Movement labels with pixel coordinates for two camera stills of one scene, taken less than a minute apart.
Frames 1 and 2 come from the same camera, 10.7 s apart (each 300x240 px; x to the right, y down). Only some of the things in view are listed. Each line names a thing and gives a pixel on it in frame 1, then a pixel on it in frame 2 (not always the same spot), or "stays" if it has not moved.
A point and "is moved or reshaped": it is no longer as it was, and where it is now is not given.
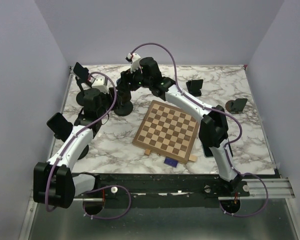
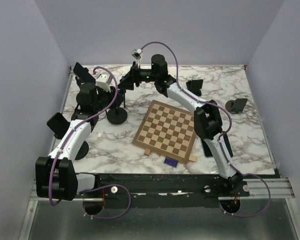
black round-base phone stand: (124, 106) is moved or reshaped
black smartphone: (231, 151) stays
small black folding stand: (194, 86) stays
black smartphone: (207, 152) stays
